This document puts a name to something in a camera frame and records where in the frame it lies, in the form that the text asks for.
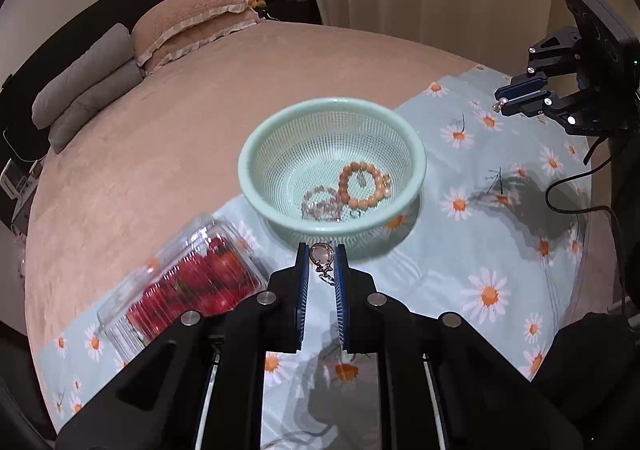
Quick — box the clear plastic tomato box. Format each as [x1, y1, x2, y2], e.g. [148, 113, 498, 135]
[96, 214, 268, 361]

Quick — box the daisy print blue cloth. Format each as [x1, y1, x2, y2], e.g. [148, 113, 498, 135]
[38, 66, 591, 449]

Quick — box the mint green mesh basket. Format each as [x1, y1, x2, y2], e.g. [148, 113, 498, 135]
[238, 96, 426, 239]

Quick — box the beige bed cover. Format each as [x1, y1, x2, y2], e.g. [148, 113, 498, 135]
[25, 22, 472, 350]

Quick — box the dark wooden headboard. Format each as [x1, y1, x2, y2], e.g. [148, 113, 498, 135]
[1, 0, 321, 132]

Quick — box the white device on nightstand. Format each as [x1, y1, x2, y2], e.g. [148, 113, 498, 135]
[1, 158, 43, 211]

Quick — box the lower grey pillow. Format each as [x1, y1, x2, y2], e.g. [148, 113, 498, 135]
[49, 60, 142, 154]

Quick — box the grey pillow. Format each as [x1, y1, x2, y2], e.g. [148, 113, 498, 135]
[49, 60, 142, 154]
[32, 23, 134, 129]

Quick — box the lower beige frilled pillow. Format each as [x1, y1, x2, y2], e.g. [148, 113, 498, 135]
[143, 9, 260, 76]

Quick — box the beige frilled pillow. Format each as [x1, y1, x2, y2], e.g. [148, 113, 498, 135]
[131, 0, 250, 66]
[143, 9, 260, 76]

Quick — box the upper beige frilled pillow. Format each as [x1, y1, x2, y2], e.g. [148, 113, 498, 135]
[131, 0, 250, 66]

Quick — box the upper grey pillow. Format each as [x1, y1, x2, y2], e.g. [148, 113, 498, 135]
[32, 23, 134, 129]

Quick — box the black cable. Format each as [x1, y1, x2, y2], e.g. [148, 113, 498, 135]
[544, 133, 632, 301]

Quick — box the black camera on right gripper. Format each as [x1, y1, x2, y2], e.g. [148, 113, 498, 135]
[564, 0, 639, 92]

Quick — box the orange bead bracelet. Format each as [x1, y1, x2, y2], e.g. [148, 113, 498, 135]
[337, 160, 393, 211]

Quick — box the pale pink bead bracelet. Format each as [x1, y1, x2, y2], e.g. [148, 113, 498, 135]
[300, 184, 346, 223]

